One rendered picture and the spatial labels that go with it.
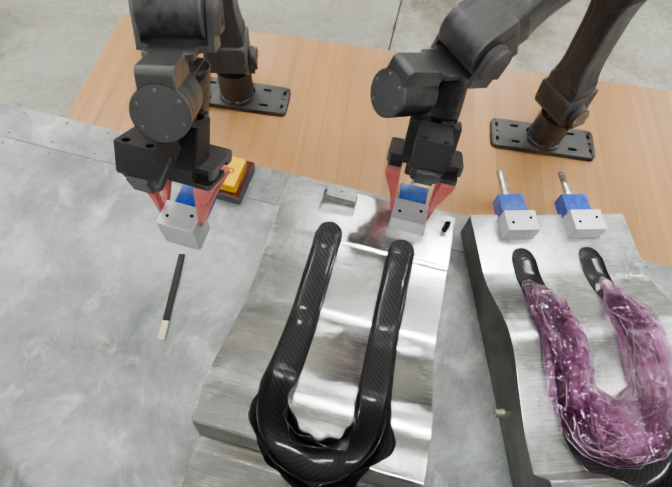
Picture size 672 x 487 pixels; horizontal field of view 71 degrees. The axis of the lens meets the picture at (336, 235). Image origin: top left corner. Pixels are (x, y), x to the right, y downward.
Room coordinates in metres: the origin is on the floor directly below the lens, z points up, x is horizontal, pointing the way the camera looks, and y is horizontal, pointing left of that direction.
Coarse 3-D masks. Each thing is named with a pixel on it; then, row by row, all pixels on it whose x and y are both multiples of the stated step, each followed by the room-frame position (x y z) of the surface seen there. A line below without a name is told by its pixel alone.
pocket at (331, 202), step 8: (328, 192) 0.42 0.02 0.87; (328, 200) 0.42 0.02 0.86; (336, 200) 0.42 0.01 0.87; (344, 200) 0.41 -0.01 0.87; (352, 200) 0.41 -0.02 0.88; (320, 208) 0.40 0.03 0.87; (328, 208) 0.40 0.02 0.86; (336, 208) 0.40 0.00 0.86; (344, 208) 0.41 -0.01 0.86; (352, 208) 0.41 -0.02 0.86; (352, 216) 0.39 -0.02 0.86
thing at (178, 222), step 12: (180, 192) 0.34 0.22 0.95; (192, 192) 0.34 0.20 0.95; (168, 204) 0.31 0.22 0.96; (180, 204) 0.32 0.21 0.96; (192, 204) 0.32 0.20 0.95; (168, 216) 0.30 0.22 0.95; (180, 216) 0.30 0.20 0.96; (192, 216) 0.30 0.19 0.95; (168, 228) 0.28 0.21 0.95; (180, 228) 0.28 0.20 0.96; (192, 228) 0.28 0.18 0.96; (204, 228) 0.30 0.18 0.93; (168, 240) 0.29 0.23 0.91; (180, 240) 0.28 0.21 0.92; (192, 240) 0.28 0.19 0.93; (204, 240) 0.29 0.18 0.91
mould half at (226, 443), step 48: (288, 192) 0.40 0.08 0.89; (288, 240) 0.32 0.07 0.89; (384, 240) 0.34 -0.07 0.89; (432, 240) 0.35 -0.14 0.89; (288, 288) 0.25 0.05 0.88; (336, 288) 0.26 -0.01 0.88; (432, 288) 0.28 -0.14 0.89; (240, 336) 0.17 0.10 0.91; (336, 336) 0.19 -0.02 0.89; (432, 336) 0.21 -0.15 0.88; (240, 384) 0.11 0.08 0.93; (336, 384) 0.12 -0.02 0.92; (432, 384) 0.14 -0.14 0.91; (240, 432) 0.06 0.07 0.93; (336, 432) 0.07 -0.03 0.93; (192, 480) 0.01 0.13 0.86; (240, 480) 0.01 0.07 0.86; (384, 480) 0.03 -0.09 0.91
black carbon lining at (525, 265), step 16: (512, 256) 0.36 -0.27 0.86; (528, 256) 0.37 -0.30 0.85; (592, 256) 0.39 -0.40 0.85; (528, 272) 0.34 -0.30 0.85; (592, 272) 0.36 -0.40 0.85; (592, 464) 0.08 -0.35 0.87; (656, 464) 0.09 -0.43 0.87; (624, 480) 0.07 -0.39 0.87; (640, 480) 0.07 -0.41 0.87; (656, 480) 0.07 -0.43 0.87
